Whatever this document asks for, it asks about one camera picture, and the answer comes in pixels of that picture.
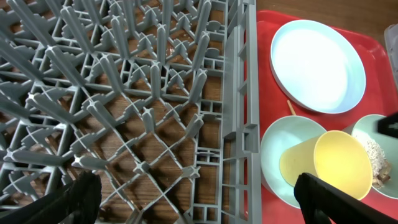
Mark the rice and food scraps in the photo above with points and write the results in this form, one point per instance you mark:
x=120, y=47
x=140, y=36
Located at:
x=380, y=165

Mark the green bowl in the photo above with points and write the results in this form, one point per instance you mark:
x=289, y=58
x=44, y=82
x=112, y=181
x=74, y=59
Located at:
x=368, y=124

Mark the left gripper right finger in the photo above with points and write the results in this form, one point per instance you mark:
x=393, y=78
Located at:
x=322, y=203

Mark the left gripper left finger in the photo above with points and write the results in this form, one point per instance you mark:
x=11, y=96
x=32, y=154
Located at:
x=82, y=197

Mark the yellow plastic cup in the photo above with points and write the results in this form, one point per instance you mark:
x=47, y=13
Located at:
x=335, y=157

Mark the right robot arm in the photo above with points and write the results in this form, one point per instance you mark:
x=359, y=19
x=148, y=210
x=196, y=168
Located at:
x=388, y=126

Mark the wooden chopstick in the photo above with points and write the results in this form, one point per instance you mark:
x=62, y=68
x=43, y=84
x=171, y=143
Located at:
x=292, y=111

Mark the small light blue bowl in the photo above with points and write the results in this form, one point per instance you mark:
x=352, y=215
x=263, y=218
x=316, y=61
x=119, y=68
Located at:
x=282, y=134

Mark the large light blue plate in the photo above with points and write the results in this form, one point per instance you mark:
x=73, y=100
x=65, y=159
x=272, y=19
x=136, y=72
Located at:
x=316, y=67

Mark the clear plastic bin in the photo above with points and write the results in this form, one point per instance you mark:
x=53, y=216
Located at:
x=390, y=37

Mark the red plastic tray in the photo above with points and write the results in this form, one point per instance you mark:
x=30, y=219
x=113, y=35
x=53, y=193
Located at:
x=380, y=97

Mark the grey dishwasher rack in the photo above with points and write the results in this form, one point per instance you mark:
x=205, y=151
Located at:
x=159, y=99

